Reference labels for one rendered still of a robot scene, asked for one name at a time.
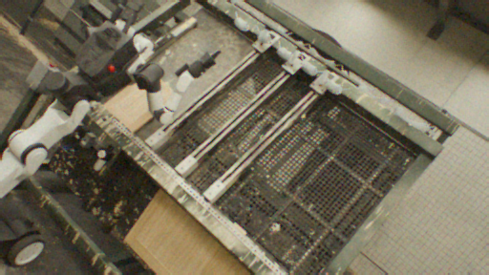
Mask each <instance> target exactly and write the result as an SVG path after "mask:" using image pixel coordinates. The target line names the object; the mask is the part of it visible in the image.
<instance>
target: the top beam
mask: <svg viewBox="0 0 489 275"><path fill-rule="evenodd" d="M194 1H195V2H196V3H199V4H200V5H201V6H202V7H203V8H206V9H207V10H208V11H210V12H212V13H213V14H215V16H217V17H219V18H220V19H221V20H223V21H224V22H225V23H227V24H228V26H231V27H233V29H235V30H236V31H238V32H240V33H241V34H242V35H245V36H246V37H247V38H248V39H249V40H252V41H253V42H254V43H255V42H256V40H258V38H257V34H258V30H257V28H256V26H258V29H259V31H264V30H265V29H266V27H265V26H262V25H261V24H260V23H259V22H257V21H255V20H254V19H252V17H250V16H247V14H245V13H244V12H242V11H240V10H238V8H235V7H233V5H231V4H230V3H228V2H226V1H225V0H194ZM236 12H237V15H238V18H239V17H241V18H242V19H243V21H245V22H247V23H248V25H249V26H252V27H249V30H248V31H241V30H239V29H238V27H237V26H235V24H234V21H235V20H236V19H237V17H236ZM255 25H256V26H255ZM279 40H280V45H279ZM279 40H277V41H275V43H274V44H273V45H270V47H269V48H268V49H267V51H268V52H269V53H271V54H272V55H274V56H275V57H276V58H279V59H280V61H282V62H283V63H286V62H287V61H286V60H284V59H283V58H281V57H280V55H279V54H277V51H278V49H280V47H281V48H284V49H287V50H288V51H289V52H291V53H292V54H293V53H294V52H295V51H298V50H297V48H295V47H294V46H293V45H290V44H289V43H288V42H287V41H286V40H284V39H283V38H281V37H280V39H279ZM280 50H281V49H280ZM307 63H311V65H312V66H314V67H316V70H317V73H316V75H314V76H311V75H309V74H308V73H305V71H303V69H302V68H299V69H298V74H300V75H302V76H304V77H305V78H307V79H308V81H311V82H313V81H315V80H316V78H317V77H318V76H321V74H322V73H323V72H324V71H325V70H326V67H324V66H323V65H321V63H318V62H316V60H314V59H313V58H310V60H308V62H307ZM335 84H338V85H340V87H341V88H342V90H344V89H348V88H350V89H349V90H346V91H341V93H340V94H339V95H337V94H333V93H332V92H331V91H329V90H326V93H328V94H329V95H331V96H333V97H334V98H335V99H338V100H339V101H340V102H341V103H342V104H344V105H346V106H347V107H349V109H352V110H353V111H354V112H355V113H357V114H359V115H360V116H361V117H363V118H365V119H366V120H367V121H368V122H370V123H372V125H374V126H375V127H377V128H378V129H380V130H381V131H382V132H385V133H386V134H387V135H388V136H389V137H391V138H393V139H395V141H398V142H399V143H400V144H401V145H404V146H405V147H406V148H408V149H409V150H411V151H412V152H414V153H415V154H416V155H419V154H424V155H426V156H427V157H429V159H432V160H433V161H434V159H436V157H437V156H438V154H439V153H440V152H441V151H442V150H443V148H444V146H443V145H441V144H440V143H438V141H435V140H434V139H433V138H431V137H429V136H427V135H426V134H424V132H421V131H419V129H417V128H416V127H414V126H413V125H412V124H410V122H407V121H405V119H403V118H402V117H400V116H398V115H396V114H394V113H393V112H391V110H389V109H386V107H384V106H383V105H382V104H379V103H378V102H377V101H376V100H374V99H372V98H371V97H369V96H368V95H365V94H364V93H363V92H362V91H359V90H358V89H357V88H355V87H354V86H352V85H351V84H350V83H349V82H348V81H345V80H344V79H343V78H342V77H339V78H338V79H337V80H336V81H335ZM433 161H432V162H433Z"/></svg>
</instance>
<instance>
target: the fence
mask: <svg viewBox="0 0 489 275"><path fill-rule="evenodd" d="M192 18H193V19H194V20H195V21H193V22H192V24H189V23H188V22H187V21H186V22H185V23H183V24H182V25H184V24H187V27H186V28H185V29H182V27H181V26H179V27H178V28H177V29H176V30H175V31H173V32H171V33H173V35H175V37H173V39H172V40H169V41H168V42H167V43H166V44H165V45H163V46H162V47H160V48H159V49H157V50H156V51H155V52H153V51H151V52H149V53H143V54H141V57H142V58H143V59H144V61H145V63H147V62H148V61H150V59H151V58H154V57H155V56H156V55H157V54H158V53H160V52H161V51H163V50H164V49H166V48H167V47H168V46H169V45H171V44H173V42H174V41H176V40H178V39H179V38H180V37H181V36H183V35H184V34H186V33H187V32H188V31H190V30H192V28H193V27H195V26H196V25H198V23H197V20H196V19H195V18H194V17H192ZM192 18H190V19H189V20H188V21H190V20H191V19H192Z"/></svg>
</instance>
